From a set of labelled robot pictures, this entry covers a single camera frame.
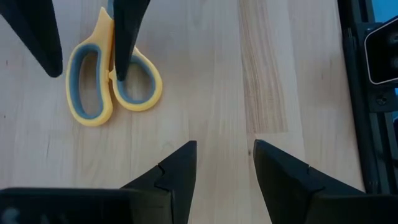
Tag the black aluminium table frame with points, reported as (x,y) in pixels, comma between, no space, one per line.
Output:
(357,93)

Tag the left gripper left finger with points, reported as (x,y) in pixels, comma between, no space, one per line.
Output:
(174,193)

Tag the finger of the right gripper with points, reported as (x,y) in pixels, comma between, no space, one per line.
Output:
(37,31)
(127,28)

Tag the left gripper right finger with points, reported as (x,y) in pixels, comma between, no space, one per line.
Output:
(295,199)

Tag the black box white edge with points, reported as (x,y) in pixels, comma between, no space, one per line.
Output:
(384,53)

